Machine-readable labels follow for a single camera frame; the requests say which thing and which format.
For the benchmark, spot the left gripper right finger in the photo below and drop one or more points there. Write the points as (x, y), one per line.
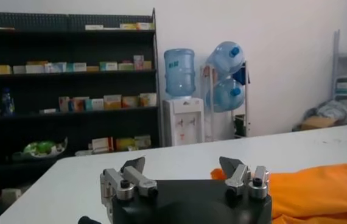
(240, 179)

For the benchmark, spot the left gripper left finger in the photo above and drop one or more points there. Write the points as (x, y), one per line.
(131, 182)

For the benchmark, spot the orange t-shirt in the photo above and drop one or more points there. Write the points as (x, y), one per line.
(313, 188)

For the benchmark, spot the grey clothes pile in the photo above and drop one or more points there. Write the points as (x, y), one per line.
(331, 109)

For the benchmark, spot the yellow green medicine box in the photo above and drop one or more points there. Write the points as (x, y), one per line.
(125, 144)

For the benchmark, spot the white green medicine box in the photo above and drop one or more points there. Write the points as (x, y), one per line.
(79, 67)
(143, 142)
(125, 66)

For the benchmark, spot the white red striped box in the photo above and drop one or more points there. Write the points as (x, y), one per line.
(102, 145)

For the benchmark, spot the white work table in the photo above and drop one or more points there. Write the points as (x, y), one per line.
(283, 146)

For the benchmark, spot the white jug rack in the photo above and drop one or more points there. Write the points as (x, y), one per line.
(247, 100)

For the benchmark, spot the white water dispenser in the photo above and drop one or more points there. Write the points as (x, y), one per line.
(183, 121)

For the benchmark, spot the white orange medicine box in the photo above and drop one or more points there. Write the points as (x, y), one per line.
(130, 102)

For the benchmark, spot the orange yellow medicine box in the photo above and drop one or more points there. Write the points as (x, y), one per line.
(112, 102)

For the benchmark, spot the cream orange medicine box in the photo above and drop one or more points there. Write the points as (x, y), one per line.
(142, 100)

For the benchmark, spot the white teal medicine box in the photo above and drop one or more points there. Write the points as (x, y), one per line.
(98, 104)
(109, 66)

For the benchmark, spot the blue water jug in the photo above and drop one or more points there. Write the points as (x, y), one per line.
(225, 95)
(225, 59)
(179, 73)

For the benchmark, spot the white paper cup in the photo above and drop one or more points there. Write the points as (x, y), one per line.
(151, 100)

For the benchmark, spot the red white medicine box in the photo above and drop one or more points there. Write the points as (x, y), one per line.
(79, 104)

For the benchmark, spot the green snack bag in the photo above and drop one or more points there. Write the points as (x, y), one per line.
(41, 148)

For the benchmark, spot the white red tall box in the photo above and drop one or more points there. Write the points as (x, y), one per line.
(64, 104)

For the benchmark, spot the black shelving unit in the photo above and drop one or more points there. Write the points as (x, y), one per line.
(70, 85)

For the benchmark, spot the yellow white medicine box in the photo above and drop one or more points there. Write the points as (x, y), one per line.
(92, 68)

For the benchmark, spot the pink blue tall box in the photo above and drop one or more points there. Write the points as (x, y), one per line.
(138, 62)

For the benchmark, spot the blue white medicine box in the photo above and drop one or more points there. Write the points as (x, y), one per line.
(55, 67)

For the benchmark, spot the blue drink bottle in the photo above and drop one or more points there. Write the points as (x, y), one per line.
(8, 102)

